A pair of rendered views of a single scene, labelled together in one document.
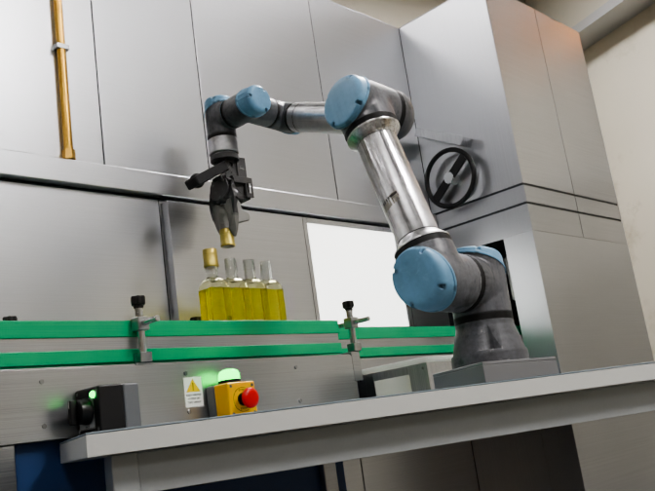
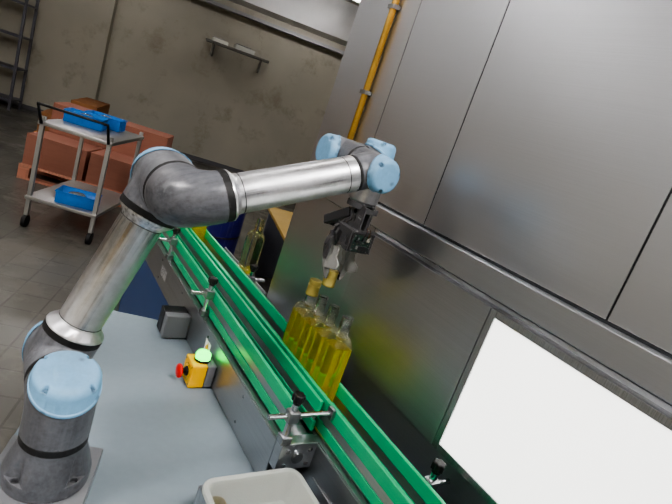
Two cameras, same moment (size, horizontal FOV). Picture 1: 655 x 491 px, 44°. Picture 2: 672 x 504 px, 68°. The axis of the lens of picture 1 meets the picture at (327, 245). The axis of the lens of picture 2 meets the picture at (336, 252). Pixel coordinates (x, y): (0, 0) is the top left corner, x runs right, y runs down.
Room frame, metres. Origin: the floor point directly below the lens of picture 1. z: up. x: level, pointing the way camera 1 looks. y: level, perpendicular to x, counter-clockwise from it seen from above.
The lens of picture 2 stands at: (2.15, -0.98, 1.57)
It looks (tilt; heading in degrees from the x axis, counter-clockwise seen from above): 14 degrees down; 101
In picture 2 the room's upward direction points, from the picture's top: 19 degrees clockwise
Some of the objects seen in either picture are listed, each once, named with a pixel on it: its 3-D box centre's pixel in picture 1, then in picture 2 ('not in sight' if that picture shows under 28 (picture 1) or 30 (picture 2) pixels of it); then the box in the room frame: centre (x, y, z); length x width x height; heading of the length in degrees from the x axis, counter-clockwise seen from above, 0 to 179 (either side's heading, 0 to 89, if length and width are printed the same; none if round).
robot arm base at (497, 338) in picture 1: (486, 340); (50, 451); (1.63, -0.29, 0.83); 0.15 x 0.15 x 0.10
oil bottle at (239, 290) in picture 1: (237, 321); (305, 347); (1.93, 0.24, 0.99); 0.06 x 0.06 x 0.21; 46
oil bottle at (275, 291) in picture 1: (272, 321); (328, 372); (2.02, 0.16, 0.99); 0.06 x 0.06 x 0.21; 46
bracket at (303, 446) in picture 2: (344, 368); (294, 453); (2.03, 0.00, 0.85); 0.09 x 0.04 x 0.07; 47
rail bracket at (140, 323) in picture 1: (147, 327); (201, 296); (1.54, 0.36, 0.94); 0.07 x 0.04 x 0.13; 47
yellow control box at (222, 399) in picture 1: (232, 402); (197, 371); (1.65, 0.23, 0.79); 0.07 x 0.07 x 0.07; 47
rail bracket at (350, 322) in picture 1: (344, 327); (300, 417); (2.01, -0.01, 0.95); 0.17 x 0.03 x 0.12; 47
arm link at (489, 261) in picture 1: (475, 283); (62, 396); (1.63, -0.28, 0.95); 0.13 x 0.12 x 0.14; 138
